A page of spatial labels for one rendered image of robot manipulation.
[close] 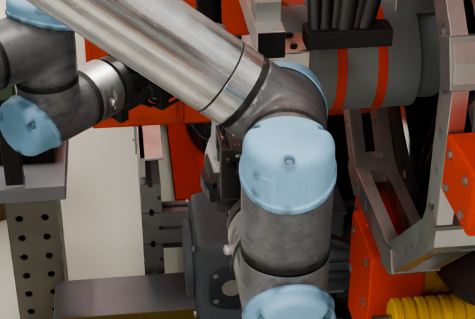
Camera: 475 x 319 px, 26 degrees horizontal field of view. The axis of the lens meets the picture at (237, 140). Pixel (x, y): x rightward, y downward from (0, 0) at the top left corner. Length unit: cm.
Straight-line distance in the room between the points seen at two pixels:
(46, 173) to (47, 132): 62
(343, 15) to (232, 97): 21
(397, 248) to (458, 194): 27
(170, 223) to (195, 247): 33
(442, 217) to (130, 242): 138
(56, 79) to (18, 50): 7
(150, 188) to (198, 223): 26
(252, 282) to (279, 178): 11
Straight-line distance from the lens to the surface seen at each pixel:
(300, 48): 109
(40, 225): 209
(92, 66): 129
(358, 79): 125
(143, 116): 180
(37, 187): 181
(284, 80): 91
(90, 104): 126
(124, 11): 87
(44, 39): 118
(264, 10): 106
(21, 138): 123
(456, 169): 105
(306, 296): 84
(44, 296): 219
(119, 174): 268
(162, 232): 206
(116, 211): 253
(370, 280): 144
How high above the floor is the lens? 141
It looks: 30 degrees down
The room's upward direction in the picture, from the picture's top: straight up
